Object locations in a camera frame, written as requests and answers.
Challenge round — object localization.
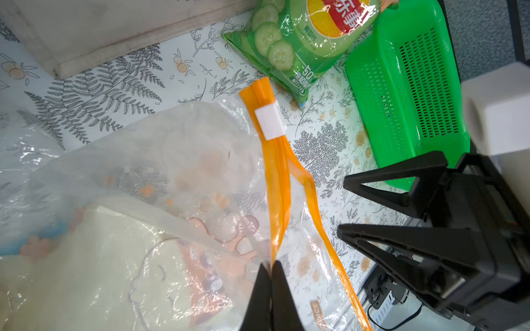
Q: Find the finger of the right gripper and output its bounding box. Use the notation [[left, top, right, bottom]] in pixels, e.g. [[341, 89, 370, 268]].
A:
[[337, 223, 476, 308], [343, 151, 448, 219]]

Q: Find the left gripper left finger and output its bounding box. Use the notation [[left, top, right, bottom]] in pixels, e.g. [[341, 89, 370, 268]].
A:
[[240, 265, 272, 331]]

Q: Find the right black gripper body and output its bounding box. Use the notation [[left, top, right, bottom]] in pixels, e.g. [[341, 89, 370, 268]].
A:
[[426, 154, 529, 330]]

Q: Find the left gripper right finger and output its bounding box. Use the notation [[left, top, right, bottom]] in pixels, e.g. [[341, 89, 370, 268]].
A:
[[271, 261, 304, 331]]

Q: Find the clear orange zip-top bag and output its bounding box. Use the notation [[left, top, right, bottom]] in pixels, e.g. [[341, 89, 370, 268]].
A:
[[1, 78, 371, 330]]

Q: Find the green chips bag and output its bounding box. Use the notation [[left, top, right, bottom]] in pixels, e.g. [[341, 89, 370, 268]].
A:
[[223, 0, 392, 106]]

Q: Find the beige canvas tote bag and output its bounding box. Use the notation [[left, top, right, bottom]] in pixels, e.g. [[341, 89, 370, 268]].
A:
[[1, 0, 256, 79]]

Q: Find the green plastic basket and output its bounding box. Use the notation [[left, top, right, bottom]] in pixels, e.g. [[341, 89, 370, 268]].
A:
[[346, 0, 471, 168]]

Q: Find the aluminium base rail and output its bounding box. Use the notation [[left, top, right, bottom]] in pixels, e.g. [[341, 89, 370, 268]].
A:
[[360, 266, 473, 330]]

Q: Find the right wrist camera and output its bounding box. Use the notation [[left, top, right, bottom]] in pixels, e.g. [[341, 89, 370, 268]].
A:
[[461, 62, 529, 156]]

